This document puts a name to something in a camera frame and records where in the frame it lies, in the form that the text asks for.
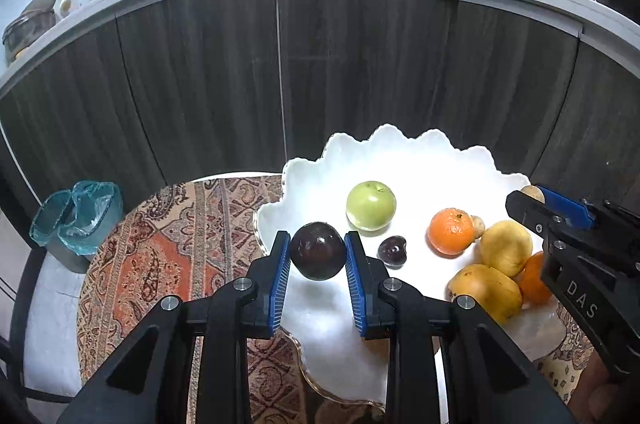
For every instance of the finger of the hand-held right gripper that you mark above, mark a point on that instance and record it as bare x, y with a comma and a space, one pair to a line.
527, 209
567, 210

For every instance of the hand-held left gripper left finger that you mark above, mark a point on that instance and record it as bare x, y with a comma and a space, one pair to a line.
280, 284

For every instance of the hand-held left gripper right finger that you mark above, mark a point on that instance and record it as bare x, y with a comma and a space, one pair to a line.
356, 284

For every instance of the small brown kiwi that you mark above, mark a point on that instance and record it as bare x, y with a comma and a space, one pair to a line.
478, 226
531, 193

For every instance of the dark purple plum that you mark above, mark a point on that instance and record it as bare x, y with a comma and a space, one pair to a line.
317, 249
392, 251

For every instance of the orange mandarin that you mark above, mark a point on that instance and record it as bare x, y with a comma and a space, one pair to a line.
449, 234
532, 279

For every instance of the green apple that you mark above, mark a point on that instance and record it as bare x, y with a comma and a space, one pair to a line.
371, 206

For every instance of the white scalloped bowl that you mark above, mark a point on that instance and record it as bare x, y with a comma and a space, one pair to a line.
425, 163

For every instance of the yellow pear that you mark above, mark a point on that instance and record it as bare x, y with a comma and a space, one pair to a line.
506, 246
485, 291

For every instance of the patterned tablecloth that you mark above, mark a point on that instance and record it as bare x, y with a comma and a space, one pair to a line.
150, 244

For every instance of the teal bin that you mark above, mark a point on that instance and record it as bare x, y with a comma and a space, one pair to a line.
80, 224

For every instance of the dark wood kitchen cabinet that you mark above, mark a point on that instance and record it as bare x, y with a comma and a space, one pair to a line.
200, 78

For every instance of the black metal chair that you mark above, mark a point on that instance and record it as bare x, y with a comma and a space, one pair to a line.
22, 304

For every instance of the metal cooking pot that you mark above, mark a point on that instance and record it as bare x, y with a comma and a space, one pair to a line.
30, 28

